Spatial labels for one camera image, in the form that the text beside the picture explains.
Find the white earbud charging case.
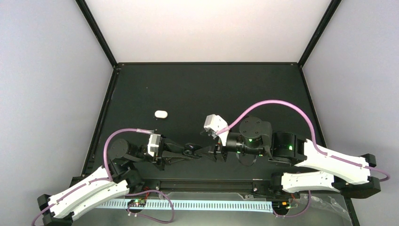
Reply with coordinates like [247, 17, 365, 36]
[154, 110, 168, 119]

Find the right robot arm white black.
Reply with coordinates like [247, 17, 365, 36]
[195, 114, 381, 199]

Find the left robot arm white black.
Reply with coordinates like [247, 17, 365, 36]
[37, 134, 198, 226]

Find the left circuit board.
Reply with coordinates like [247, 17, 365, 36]
[128, 199, 146, 208]

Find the circuit board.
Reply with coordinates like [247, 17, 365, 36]
[272, 202, 298, 210]
[128, 199, 146, 208]

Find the right circuit board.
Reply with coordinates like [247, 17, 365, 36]
[272, 202, 298, 210]

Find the clear plastic sheet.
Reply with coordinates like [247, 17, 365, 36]
[229, 193, 352, 226]

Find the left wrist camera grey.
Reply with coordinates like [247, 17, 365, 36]
[147, 134, 161, 157]

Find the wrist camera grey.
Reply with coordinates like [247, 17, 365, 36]
[147, 134, 161, 157]
[203, 114, 229, 140]

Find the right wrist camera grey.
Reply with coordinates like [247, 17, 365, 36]
[203, 114, 229, 140]

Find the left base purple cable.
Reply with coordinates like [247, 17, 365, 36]
[126, 189, 175, 224]

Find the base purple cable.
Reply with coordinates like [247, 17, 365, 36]
[126, 189, 175, 224]
[272, 190, 312, 218]

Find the white slotted cable duct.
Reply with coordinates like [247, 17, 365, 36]
[97, 199, 273, 213]

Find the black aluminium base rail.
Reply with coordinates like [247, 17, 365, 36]
[67, 176, 347, 200]

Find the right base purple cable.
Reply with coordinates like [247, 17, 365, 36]
[272, 190, 312, 218]

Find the black frame post left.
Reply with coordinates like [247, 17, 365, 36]
[76, 0, 118, 68]

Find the black frame post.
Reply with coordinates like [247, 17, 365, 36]
[76, 0, 118, 68]
[298, 0, 342, 68]

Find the black frame post right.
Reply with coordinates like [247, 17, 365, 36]
[298, 0, 342, 68]

